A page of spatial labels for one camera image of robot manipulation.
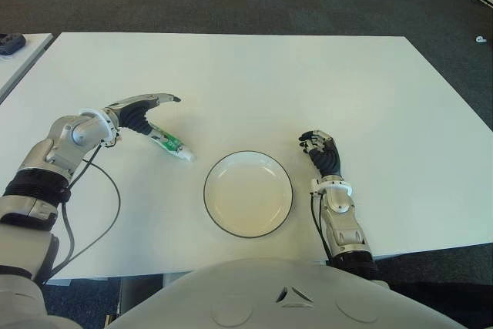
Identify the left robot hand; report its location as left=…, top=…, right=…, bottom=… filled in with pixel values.
left=102, top=92, right=182, bottom=138

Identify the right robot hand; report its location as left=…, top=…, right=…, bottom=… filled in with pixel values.
left=298, top=129, right=344, bottom=179

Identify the green white toothpaste tube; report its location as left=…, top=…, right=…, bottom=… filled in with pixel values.
left=148, top=123, right=197, bottom=163

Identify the white plate with black rim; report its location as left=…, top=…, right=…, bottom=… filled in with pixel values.
left=203, top=150, right=294, bottom=239

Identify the white side table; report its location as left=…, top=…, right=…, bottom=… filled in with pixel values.
left=0, top=32, right=54, bottom=102

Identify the black handheld device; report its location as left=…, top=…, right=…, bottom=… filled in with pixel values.
left=0, top=34, right=26, bottom=55

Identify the grey robot torso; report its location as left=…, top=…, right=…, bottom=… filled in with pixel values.
left=107, top=257, right=469, bottom=329

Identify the black fabric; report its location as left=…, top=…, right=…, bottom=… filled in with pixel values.
left=379, top=278, right=493, bottom=329

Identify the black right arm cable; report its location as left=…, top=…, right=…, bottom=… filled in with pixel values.
left=310, top=192, right=334, bottom=264

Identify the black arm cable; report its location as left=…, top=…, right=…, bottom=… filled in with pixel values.
left=310, top=192, right=334, bottom=264
left=38, top=143, right=121, bottom=284

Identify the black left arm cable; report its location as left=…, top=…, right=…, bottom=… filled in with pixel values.
left=38, top=143, right=121, bottom=284

